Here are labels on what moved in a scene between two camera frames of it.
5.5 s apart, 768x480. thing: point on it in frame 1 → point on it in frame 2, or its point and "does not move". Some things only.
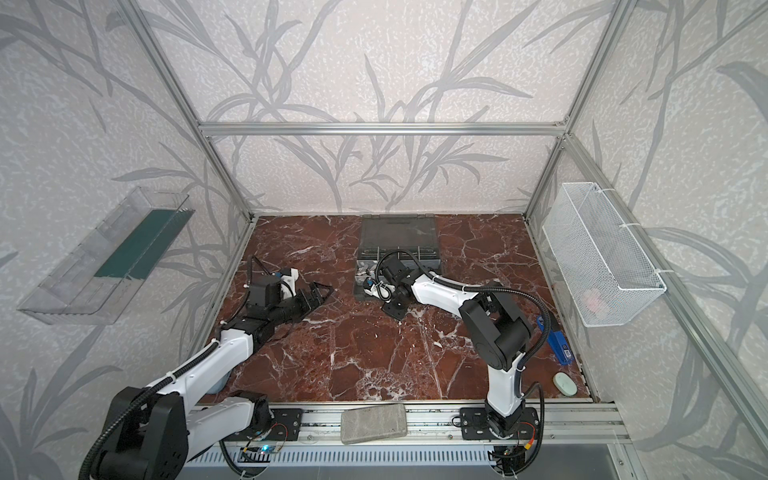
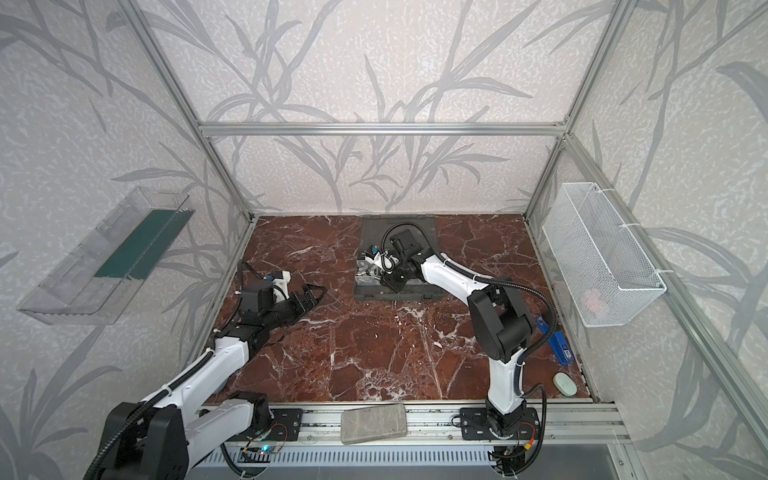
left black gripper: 308,297 does not move
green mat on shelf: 146,246 does not move
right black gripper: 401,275 → 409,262
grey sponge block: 361,425 does not move
